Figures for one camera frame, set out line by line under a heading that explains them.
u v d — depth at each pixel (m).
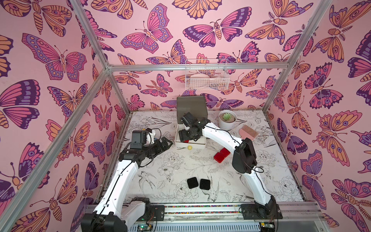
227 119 1.00
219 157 0.92
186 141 0.85
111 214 0.39
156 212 0.74
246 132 1.06
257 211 0.65
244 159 0.56
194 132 0.68
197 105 1.13
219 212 0.75
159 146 0.68
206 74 0.95
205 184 0.82
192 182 0.83
